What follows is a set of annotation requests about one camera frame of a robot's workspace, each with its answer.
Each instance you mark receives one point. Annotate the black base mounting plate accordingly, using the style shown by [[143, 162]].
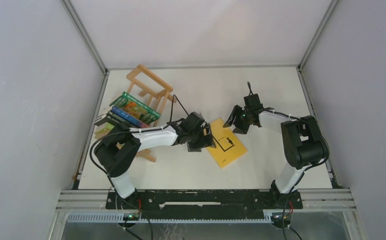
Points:
[[203, 204]]

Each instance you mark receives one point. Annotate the green Macmillan book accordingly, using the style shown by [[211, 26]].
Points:
[[136, 108]]

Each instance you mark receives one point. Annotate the Alice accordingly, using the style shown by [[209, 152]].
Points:
[[124, 121]]

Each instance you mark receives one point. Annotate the white cable duct strip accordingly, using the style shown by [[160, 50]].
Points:
[[113, 217]]

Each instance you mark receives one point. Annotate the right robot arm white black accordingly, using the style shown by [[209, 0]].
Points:
[[304, 146]]

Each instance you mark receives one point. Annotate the thin dark book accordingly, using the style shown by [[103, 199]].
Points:
[[107, 119]]

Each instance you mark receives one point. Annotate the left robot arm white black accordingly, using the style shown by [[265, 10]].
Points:
[[114, 153]]

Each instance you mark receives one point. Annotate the blue Jane Eyre book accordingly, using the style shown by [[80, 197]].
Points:
[[124, 115]]

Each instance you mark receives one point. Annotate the light green paperback book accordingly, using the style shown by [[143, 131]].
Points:
[[104, 127]]

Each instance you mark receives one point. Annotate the wooden book rack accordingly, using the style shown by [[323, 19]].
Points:
[[147, 87]]

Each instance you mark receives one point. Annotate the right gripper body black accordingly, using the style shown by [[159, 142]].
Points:
[[242, 121]]

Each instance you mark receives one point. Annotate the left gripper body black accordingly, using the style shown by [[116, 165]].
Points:
[[197, 140]]

